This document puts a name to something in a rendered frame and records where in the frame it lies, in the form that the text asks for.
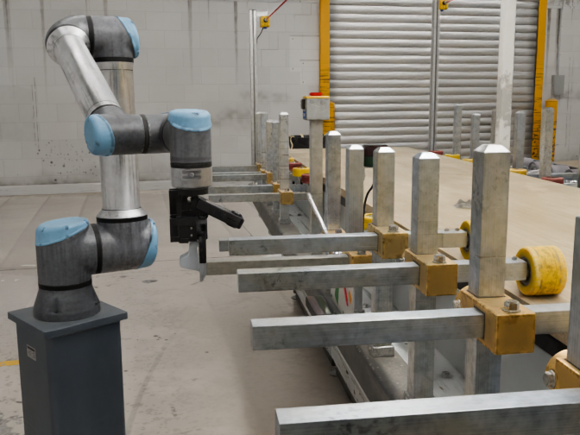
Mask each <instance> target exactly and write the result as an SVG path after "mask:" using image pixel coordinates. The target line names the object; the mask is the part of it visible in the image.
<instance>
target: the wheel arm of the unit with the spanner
mask: <svg viewBox="0 0 580 435"><path fill-rule="evenodd" d="M329 265H349V257H348V256H347V255H346V254H341V255H297V256H276V257H254V258H231V259H210V260H206V275H220V274H236V270H237V269H245V268H286V267H307V266H329Z"/></svg>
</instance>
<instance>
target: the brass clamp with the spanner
mask: <svg viewBox="0 0 580 435"><path fill-rule="evenodd" d="M342 254H346V255H347V256H348V257H349V265H350V264H370V263H372V254H371V253H370V252H369V251H368V250H367V251H366V255H358V254H357V251H344V252H342Z"/></svg>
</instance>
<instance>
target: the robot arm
mask: <svg viewBox="0 0 580 435"><path fill-rule="evenodd" d="M45 47H46V50H47V53H48V55H49V57H50V58H51V59H52V61H54V62H55V63H57V64H58V65H60V68H61V70H62V72H63V73H64V75H65V77H66V80H67V82H68V84H69V86H70V88H71V90H72V93H73V95H74V97H75V98H76V101H77V103H78V105H79V108H80V109H81V111H82V113H83V116H84V118H85V126H84V132H85V142H86V144H87V147H88V149H89V151H90V152H91V153H92V154H94V155H99V164H100V178H101V193H102V206H103V207H102V210H101V211H100V212H99V213H98V214H97V215H96V219H97V222H96V223H95V224H89V221H88V219H87V218H86V217H64V218H59V219H55V220H50V221H47V222H45V223H43V224H40V225H39V226H38V227H37V228H36V231H35V251H36V263H37V275H38V288H39V290H38V293H37V296H36V299H35V303H34V306H33V317H34V318H35V319H37V320H40V321H45V322H69V321H76V320H81V319H84V318H89V317H92V316H94V315H96V314H98V313H99V312H100V310H101V307H100V301H99V298H98V296H97V294H96V292H95V290H94V288H93V285H92V278H91V276H92V275H93V274H104V273H111V272H118V271H125V270H132V269H139V268H145V267H149V266H150V265H152V264H153V263H154V260H155V258H156V256H157V251H158V232H157V228H156V225H155V222H154V220H153V219H151V218H148V213H147V212H146V211H145V210H143V209H142V208H141V206H140V190H139V173H138V157H137V155H138V154H161V153H170V166H171V186H172V187H176V188H171V189H169V191H168V192H169V208H170V218H169V221H170V243H177V242H179V243H188V242H190V243H189V250H188V251H187V252H186V253H185V254H183V255H181V256H180V266H181V267H182V268H187V269H191V270H196V271H199V278H200V281H203V280H204V278H205V276H206V239H208V234H207V218H208V215H210V216H212V217H214V218H216V219H218V220H220V221H222V222H225V223H226V224H227V225H229V226H230V227H232V228H234V229H235V228H237V229H241V227H242V225H243V222H244V219H243V215H242V214H240V213H238V212H237V211H230V210H228V209H226V208H224V207H222V206H221V205H218V204H216V203H214V202H212V201H210V200H208V199H205V198H203V197H201V196H198V195H204V194H207V193H209V189H208V186H211V185H212V160H211V115H210V113H209V112H208V111H206V110H197V109H176V110H170V111H169V112H165V113H161V114H136V108H135V92H134V75H133V65H134V59H135V58H137V57H138V55H139V53H140V50H139V48H140V42H139V36H138V33H137V30H136V26H135V24H134V23H133V22H132V21H131V20H130V19H129V18H127V17H119V16H85V15H76V16H68V17H65V18H62V19H60V20H58V21H57V22H56V23H54V24H53V25H52V26H51V27H50V29H49V30H48V32H47V34H46V38H45ZM188 197H190V200H188V199H187V198H188ZM198 247H199V252H198Z"/></svg>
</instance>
